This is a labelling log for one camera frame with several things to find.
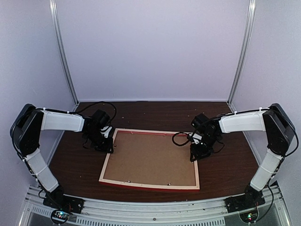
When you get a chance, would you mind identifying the brown backing board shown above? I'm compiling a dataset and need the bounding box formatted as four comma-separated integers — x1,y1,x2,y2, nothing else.
103,130,197,186

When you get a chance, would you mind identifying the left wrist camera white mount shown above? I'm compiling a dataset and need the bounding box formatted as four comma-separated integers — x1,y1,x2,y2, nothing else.
100,126,113,138

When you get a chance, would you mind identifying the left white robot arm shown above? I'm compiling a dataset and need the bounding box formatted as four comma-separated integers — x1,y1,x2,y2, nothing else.
10,104,115,209

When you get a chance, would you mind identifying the left aluminium corner post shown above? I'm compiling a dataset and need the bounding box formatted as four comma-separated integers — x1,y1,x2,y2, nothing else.
49,0,79,105

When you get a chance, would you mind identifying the left black cable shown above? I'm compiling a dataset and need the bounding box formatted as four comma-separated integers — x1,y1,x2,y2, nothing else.
75,101,118,150

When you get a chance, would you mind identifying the right aluminium corner post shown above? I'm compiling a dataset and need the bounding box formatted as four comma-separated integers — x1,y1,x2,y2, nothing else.
227,0,256,106

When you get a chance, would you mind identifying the wooden picture frame red edge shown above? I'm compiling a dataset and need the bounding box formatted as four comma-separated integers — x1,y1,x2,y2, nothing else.
98,128,201,194

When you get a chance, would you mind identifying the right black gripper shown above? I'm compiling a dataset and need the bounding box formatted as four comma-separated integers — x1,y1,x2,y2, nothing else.
190,133,220,162

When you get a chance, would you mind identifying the black cable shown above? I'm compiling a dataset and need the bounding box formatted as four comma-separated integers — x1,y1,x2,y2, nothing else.
172,131,224,153
75,101,118,150

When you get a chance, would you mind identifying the aluminium corner post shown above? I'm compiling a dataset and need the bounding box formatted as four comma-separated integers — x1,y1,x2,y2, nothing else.
227,0,256,106
49,0,79,105

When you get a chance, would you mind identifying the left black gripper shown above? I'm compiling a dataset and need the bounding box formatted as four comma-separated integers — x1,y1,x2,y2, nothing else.
85,129,113,153

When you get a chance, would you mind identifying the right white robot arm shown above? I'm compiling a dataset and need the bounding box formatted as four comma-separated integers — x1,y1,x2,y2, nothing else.
187,103,298,208

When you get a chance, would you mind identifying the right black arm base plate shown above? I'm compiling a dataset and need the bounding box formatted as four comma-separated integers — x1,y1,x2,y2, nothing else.
224,194,265,213

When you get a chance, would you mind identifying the right black cable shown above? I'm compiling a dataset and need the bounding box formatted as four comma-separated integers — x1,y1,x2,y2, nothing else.
172,131,224,153

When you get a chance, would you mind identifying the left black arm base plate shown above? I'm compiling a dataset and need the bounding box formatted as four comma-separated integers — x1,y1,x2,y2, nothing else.
43,195,85,214

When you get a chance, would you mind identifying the aluminium front rail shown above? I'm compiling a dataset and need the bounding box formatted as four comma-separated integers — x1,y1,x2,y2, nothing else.
16,192,292,226

